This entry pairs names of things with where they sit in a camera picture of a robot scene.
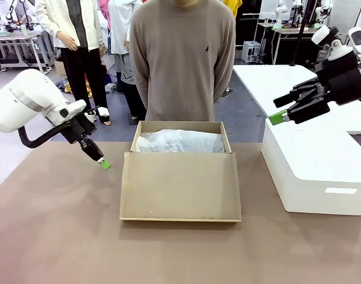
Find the white tissue paper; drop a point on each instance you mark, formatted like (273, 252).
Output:
(183, 142)

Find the yellow hanging garment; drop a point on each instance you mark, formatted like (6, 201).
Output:
(234, 6)

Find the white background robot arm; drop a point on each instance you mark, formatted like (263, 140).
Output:
(319, 9)
(279, 12)

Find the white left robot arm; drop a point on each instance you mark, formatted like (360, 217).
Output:
(23, 100)

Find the small cardboard floor box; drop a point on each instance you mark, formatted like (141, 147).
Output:
(60, 68)

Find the white side table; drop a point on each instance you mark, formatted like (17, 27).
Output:
(272, 83)

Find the white foam box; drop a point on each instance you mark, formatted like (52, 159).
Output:
(316, 165)

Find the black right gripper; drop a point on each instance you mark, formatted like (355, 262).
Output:
(346, 79)

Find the person in beige sweater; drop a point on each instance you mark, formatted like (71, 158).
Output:
(183, 59)

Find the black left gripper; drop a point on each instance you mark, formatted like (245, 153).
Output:
(78, 127)

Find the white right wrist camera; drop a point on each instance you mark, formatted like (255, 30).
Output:
(321, 35)

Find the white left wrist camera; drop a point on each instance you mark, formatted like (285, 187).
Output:
(103, 112)

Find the brown cardboard shoe box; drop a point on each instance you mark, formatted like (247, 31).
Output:
(180, 189)

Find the pink hanging garment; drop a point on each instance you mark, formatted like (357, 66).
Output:
(104, 9)

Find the grey background work table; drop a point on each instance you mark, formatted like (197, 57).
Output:
(14, 37)

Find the mannequin in white shirt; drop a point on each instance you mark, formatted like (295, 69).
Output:
(121, 26)

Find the black tripod pole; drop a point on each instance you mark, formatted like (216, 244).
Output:
(301, 29)

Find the yellow clothes pile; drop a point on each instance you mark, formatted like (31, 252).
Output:
(68, 88)

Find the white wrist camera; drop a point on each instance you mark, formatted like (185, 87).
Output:
(103, 112)
(321, 35)

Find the grey clothes pile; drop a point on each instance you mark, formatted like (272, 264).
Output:
(111, 88)

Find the background robot with black grippers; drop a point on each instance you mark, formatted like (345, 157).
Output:
(9, 20)

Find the background table with green edge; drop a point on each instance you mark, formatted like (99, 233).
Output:
(287, 31)

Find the mannequin in cream jacket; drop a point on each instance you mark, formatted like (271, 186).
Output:
(88, 23)

